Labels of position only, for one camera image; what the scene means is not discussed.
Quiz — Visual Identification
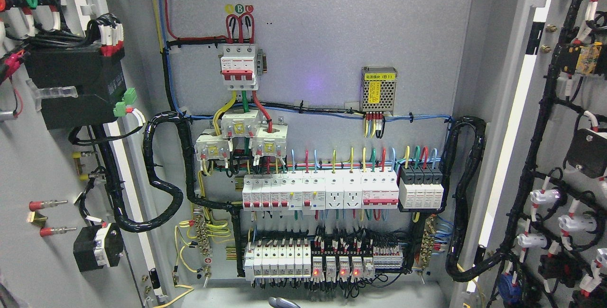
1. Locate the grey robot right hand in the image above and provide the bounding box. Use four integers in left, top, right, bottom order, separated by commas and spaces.
267, 297, 301, 308

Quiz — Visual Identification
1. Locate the grey cabinet door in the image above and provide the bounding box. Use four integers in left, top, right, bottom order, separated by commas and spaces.
444, 0, 606, 308
0, 0, 160, 308

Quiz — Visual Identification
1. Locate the white lower breaker row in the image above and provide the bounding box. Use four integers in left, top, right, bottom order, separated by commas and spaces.
244, 241, 313, 281

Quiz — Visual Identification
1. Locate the relay terminal row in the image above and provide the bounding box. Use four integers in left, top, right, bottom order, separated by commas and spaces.
311, 230, 405, 286

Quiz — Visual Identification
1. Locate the white red breaker row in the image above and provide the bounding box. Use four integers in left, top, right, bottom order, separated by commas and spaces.
241, 169, 399, 215

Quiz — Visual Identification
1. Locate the white current transformer group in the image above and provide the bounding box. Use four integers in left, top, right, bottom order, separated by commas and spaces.
195, 109, 288, 162

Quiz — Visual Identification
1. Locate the black white surge protector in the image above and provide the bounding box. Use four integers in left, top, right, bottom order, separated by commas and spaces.
398, 166, 445, 214

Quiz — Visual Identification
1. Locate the red white main breaker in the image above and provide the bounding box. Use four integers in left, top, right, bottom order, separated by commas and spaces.
220, 43, 267, 91

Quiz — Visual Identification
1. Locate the metal mesh power supply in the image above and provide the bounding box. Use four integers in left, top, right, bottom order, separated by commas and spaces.
359, 66, 397, 112

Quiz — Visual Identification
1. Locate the black digital power meter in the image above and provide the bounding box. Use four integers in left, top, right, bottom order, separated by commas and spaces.
25, 44, 127, 130

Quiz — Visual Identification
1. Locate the black left cable loom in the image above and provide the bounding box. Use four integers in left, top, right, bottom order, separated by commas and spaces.
90, 110, 247, 278

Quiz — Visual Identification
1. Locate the black cable loom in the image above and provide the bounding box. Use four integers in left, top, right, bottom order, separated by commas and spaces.
90, 110, 247, 278
445, 116, 503, 283

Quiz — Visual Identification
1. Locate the yellow terminal post block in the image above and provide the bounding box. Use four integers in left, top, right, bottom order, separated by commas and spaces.
71, 150, 106, 183

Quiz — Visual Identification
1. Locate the black right cable loom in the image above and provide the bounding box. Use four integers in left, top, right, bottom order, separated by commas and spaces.
445, 116, 503, 283

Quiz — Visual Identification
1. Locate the red terminal post block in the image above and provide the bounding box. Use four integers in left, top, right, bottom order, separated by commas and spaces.
28, 198, 77, 238

